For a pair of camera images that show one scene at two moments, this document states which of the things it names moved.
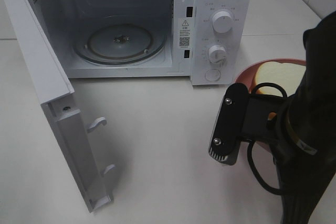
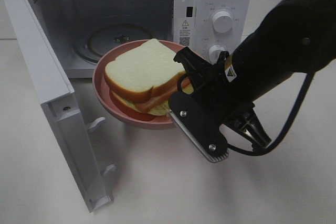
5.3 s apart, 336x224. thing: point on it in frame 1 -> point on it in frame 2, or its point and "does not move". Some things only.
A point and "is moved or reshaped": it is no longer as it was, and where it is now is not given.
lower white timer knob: [217, 54] does not move
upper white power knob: [222, 21] does not move
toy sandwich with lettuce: [289, 75] is moved or reshaped
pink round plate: [247, 75] is moved or reshaped
